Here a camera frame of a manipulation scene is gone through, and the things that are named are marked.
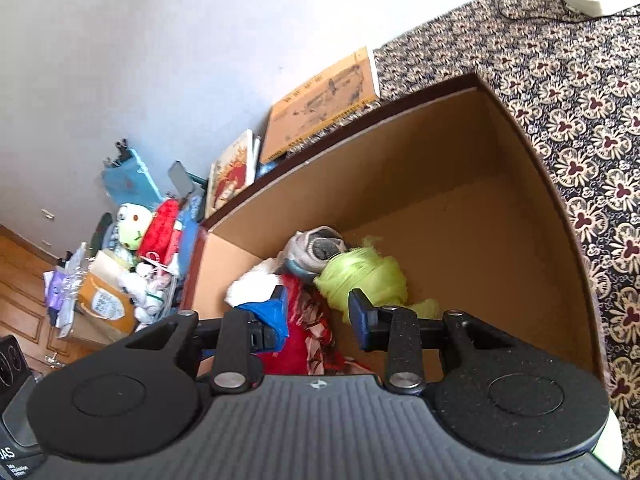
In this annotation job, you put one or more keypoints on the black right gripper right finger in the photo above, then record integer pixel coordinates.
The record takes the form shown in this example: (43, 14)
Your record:
(395, 331)

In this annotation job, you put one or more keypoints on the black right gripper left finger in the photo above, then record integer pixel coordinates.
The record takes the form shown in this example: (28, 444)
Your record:
(246, 331)

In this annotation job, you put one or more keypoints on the lime green yarn ball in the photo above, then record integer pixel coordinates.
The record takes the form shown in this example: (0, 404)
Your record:
(379, 277)

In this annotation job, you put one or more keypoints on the red fabric item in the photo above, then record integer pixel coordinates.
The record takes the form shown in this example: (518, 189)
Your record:
(310, 348)

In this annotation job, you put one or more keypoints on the white fluffy plush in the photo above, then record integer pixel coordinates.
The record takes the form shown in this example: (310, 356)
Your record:
(256, 285)

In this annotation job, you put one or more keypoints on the grey white sock bundle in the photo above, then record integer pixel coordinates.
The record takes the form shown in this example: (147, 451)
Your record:
(306, 254)

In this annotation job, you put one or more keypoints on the red santa hat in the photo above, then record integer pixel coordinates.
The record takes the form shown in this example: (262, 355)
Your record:
(161, 239)

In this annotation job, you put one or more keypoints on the brown cardboard box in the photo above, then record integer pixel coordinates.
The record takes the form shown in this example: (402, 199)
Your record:
(443, 180)

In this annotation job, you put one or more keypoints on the white frog plush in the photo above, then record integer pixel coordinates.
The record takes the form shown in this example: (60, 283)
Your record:
(132, 222)

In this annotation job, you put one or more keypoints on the red yellow picture book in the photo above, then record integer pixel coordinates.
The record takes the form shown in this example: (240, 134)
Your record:
(232, 171)

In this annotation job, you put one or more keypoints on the orange book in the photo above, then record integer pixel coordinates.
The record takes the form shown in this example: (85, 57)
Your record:
(337, 91)

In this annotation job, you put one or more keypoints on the patterned floral rug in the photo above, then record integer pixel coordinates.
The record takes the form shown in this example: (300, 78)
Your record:
(573, 84)

